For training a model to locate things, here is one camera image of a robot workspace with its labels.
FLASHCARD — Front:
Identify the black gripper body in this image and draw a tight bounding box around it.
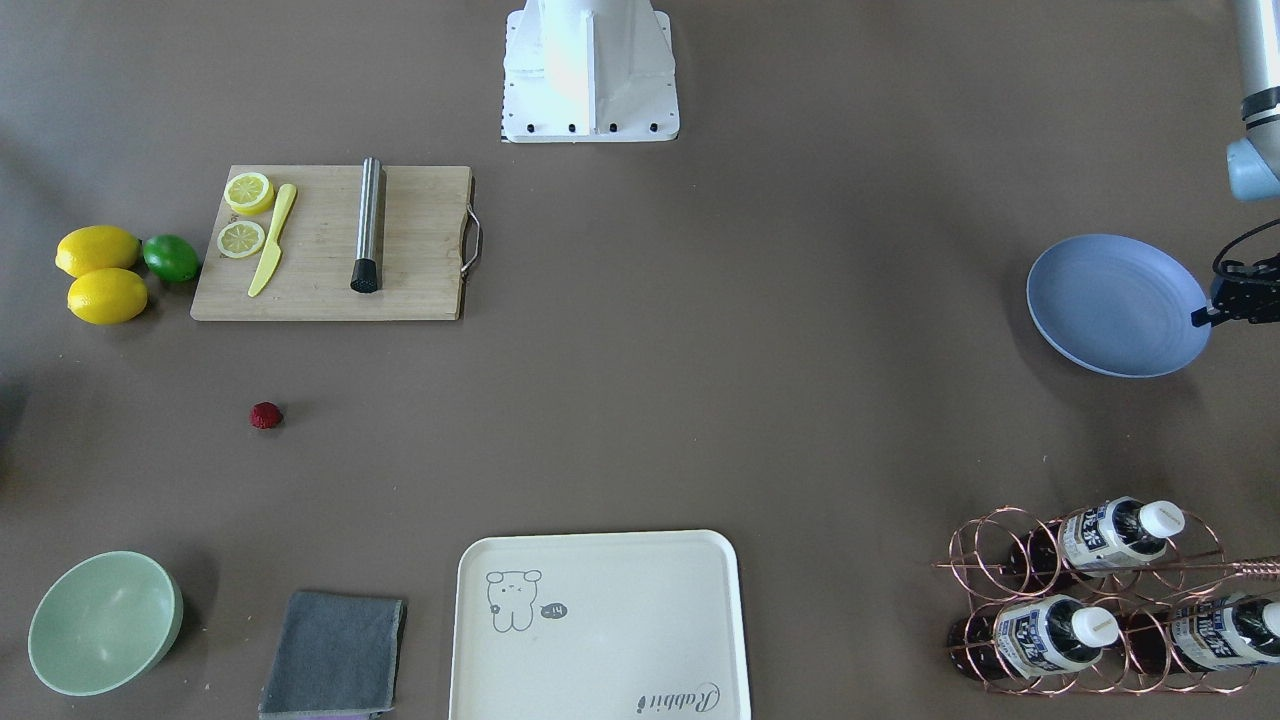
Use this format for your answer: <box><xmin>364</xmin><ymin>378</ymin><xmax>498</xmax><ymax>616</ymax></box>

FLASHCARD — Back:
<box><xmin>1210</xmin><ymin>254</ymin><xmax>1279</xmax><ymax>325</ymax></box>

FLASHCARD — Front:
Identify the blue round plate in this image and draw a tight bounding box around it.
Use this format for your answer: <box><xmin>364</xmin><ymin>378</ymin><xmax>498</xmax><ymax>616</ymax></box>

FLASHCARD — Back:
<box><xmin>1027</xmin><ymin>234</ymin><xmax>1211</xmax><ymax>379</ymax></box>

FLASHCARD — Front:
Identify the red strawberry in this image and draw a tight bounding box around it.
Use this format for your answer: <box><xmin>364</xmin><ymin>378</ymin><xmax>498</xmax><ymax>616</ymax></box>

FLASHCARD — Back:
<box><xmin>250</xmin><ymin>401</ymin><xmax>284</xmax><ymax>430</ymax></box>

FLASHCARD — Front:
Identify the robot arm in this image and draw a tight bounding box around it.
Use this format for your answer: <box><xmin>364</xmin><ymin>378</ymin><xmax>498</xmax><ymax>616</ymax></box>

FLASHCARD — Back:
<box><xmin>1190</xmin><ymin>1</ymin><xmax>1279</xmax><ymax>327</ymax></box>

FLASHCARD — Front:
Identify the dark drink bottle top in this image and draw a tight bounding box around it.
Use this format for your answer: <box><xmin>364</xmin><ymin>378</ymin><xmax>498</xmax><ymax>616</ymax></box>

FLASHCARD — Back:
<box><xmin>1002</xmin><ymin>496</ymin><xmax>1187</xmax><ymax>593</ymax></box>

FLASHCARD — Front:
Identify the dark drink bottle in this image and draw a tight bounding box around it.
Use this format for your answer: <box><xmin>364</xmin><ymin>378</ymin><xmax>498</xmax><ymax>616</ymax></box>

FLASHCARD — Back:
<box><xmin>946</xmin><ymin>594</ymin><xmax>1120</xmax><ymax>682</ymax></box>
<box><xmin>1121</xmin><ymin>593</ymin><xmax>1279</xmax><ymax>675</ymax></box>
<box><xmin>1002</xmin><ymin>496</ymin><xmax>1187</xmax><ymax>593</ymax></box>

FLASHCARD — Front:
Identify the cream rabbit tray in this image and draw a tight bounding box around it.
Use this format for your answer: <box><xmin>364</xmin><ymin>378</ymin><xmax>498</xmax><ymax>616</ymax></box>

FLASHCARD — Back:
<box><xmin>449</xmin><ymin>529</ymin><xmax>753</xmax><ymax>719</ymax></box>

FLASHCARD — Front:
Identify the steel muddler black tip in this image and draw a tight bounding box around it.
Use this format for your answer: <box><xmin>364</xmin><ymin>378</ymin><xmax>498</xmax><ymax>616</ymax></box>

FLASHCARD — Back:
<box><xmin>349</xmin><ymin>156</ymin><xmax>385</xmax><ymax>293</ymax></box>

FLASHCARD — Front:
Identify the wooden cutting board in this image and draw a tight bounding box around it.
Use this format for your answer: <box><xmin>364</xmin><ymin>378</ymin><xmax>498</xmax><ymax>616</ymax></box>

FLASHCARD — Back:
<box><xmin>191</xmin><ymin>164</ymin><xmax>474</xmax><ymax>322</ymax></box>

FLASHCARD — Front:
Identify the yellow plastic knife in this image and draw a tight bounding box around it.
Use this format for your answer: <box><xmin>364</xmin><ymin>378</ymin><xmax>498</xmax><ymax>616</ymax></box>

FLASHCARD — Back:
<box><xmin>247</xmin><ymin>183</ymin><xmax>297</xmax><ymax>297</ymax></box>

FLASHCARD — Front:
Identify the grey folded cloth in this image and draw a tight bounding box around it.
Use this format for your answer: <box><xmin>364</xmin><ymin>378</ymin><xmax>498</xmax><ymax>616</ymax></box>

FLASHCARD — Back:
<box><xmin>259</xmin><ymin>591</ymin><xmax>404</xmax><ymax>719</ymax></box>

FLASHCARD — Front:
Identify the lemon half upper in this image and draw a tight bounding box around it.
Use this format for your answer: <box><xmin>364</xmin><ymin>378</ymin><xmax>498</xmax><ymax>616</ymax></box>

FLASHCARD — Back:
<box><xmin>223</xmin><ymin>172</ymin><xmax>276</xmax><ymax>217</ymax></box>

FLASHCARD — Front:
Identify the lemon slice lower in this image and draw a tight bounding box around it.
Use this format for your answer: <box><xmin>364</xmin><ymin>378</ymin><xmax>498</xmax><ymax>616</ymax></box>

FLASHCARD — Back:
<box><xmin>216</xmin><ymin>220</ymin><xmax>268</xmax><ymax>259</ymax></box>

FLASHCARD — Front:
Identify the green lime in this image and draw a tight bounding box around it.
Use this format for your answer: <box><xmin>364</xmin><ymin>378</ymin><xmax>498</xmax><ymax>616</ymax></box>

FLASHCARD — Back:
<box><xmin>141</xmin><ymin>234</ymin><xmax>201</xmax><ymax>283</ymax></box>

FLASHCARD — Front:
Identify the yellow lemon lower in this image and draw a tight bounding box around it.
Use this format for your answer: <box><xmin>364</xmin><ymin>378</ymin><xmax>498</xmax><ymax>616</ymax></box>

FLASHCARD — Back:
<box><xmin>67</xmin><ymin>268</ymin><xmax>148</xmax><ymax>325</ymax></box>

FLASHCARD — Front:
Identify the yellow lemon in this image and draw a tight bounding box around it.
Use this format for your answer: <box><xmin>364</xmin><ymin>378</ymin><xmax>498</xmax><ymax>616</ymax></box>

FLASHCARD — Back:
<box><xmin>54</xmin><ymin>225</ymin><xmax>141</xmax><ymax>278</ymax></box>
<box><xmin>67</xmin><ymin>268</ymin><xmax>148</xmax><ymax>325</ymax></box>

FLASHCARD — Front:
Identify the yellow lemon upper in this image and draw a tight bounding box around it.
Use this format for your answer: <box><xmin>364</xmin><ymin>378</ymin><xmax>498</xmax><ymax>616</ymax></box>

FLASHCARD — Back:
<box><xmin>54</xmin><ymin>225</ymin><xmax>141</xmax><ymax>278</ymax></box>

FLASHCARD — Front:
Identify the green bowl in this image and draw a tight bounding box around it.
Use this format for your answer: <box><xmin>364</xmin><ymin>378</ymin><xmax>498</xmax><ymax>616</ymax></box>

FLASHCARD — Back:
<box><xmin>27</xmin><ymin>550</ymin><xmax>184</xmax><ymax>697</ymax></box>

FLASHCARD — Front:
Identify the copper wire bottle rack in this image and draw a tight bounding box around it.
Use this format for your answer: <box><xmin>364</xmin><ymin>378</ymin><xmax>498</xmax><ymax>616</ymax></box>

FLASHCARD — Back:
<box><xmin>937</xmin><ymin>506</ymin><xmax>1277</xmax><ymax>697</ymax></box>

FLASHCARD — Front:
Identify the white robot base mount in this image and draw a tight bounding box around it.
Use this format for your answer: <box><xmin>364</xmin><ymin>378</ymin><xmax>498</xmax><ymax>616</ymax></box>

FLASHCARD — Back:
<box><xmin>500</xmin><ymin>1</ymin><xmax>681</xmax><ymax>143</ymax></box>

